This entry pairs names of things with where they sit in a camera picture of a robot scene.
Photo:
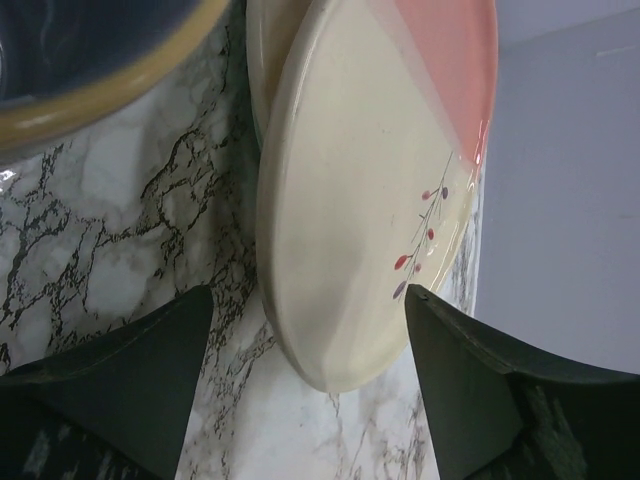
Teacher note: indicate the pink cream ceramic plate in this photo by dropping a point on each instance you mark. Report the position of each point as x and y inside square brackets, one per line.
[369, 163]

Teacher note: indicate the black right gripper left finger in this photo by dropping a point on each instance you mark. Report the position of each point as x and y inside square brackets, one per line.
[115, 407]

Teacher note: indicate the yellow cream ceramic plate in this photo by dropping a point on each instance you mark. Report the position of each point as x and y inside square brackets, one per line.
[271, 28]

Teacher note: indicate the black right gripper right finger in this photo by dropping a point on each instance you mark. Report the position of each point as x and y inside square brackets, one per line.
[499, 408]

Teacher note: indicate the iridescent pink mug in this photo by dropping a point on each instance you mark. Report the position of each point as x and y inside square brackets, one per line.
[66, 65]

